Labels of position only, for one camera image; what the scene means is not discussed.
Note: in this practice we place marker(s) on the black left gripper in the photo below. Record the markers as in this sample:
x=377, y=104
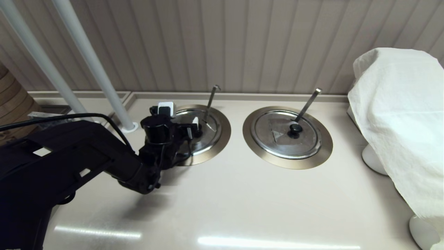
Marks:
x=182, y=132

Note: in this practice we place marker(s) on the hinged steel lid black knob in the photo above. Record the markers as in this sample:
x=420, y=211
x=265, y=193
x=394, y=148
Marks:
x=277, y=147
x=211, y=139

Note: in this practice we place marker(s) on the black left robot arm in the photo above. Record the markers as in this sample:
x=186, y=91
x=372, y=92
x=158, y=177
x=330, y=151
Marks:
x=69, y=166

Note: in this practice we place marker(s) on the bamboo steamer stack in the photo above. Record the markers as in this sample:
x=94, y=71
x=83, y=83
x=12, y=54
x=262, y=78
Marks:
x=14, y=100

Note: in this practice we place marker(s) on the white cloth cover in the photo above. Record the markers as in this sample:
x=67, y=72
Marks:
x=399, y=104

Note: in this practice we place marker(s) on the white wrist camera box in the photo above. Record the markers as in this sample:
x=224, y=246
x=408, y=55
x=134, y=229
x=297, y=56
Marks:
x=165, y=107

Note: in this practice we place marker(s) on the white round pedestal base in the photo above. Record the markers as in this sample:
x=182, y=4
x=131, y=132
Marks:
x=422, y=232
x=372, y=161

